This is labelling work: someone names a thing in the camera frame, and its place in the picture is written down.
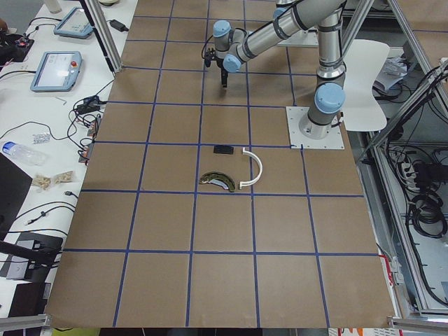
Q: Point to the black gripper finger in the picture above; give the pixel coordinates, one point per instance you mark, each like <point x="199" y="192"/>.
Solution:
<point x="224" y="77"/>

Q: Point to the black brake pad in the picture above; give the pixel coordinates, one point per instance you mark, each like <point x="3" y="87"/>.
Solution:
<point x="223" y="149"/>

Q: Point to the green brake shoe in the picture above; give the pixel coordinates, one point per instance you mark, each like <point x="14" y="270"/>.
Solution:
<point x="218" y="178"/>

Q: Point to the white curved plastic part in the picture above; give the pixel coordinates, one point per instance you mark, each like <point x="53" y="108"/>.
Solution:
<point x="255" y="179"/>

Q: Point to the black power adapter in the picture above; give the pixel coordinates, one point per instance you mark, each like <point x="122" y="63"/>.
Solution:
<point x="119" y="26"/>

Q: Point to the white plastic chair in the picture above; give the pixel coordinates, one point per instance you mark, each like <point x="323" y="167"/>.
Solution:
<point x="364" y="61"/>

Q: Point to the far teach pendant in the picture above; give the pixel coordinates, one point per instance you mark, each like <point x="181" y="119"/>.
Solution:
<point x="75" y="25"/>

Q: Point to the teach pendant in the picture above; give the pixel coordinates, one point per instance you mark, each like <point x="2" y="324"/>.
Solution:
<point x="75" y="25"/>
<point x="57" y="71"/>

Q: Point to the near teach pendant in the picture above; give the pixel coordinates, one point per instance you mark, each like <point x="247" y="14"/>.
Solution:
<point x="57" y="71"/>

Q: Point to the clear plastic water bottle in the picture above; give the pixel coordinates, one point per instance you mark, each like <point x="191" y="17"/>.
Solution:
<point x="23" y="153"/>

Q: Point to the aluminium frame post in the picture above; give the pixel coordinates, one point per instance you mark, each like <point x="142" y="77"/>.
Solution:
<point x="97" y="20"/>

